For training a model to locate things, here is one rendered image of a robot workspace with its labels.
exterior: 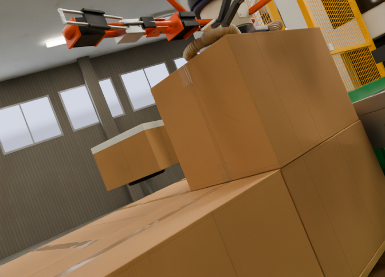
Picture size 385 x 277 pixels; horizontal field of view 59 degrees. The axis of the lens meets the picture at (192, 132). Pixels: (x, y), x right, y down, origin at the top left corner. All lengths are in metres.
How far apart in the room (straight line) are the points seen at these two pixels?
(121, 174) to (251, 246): 2.21
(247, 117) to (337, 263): 0.49
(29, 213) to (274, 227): 8.40
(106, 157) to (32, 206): 6.19
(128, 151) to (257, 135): 1.98
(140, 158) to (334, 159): 1.86
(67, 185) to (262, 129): 8.26
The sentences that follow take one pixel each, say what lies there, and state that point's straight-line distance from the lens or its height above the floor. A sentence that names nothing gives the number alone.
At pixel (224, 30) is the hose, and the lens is 1.15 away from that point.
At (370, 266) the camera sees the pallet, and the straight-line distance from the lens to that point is 1.27.
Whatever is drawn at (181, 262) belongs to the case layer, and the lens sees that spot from 0.70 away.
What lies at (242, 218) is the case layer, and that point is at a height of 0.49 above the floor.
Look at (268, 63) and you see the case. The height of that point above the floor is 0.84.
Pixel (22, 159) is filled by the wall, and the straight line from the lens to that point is 9.16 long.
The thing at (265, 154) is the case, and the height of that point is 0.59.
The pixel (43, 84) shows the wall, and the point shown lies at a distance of 9.51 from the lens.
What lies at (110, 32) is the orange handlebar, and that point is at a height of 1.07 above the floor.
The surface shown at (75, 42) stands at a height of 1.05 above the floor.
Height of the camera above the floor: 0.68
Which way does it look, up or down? 3 degrees up
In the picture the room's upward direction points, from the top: 22 degrees counter-clockwise
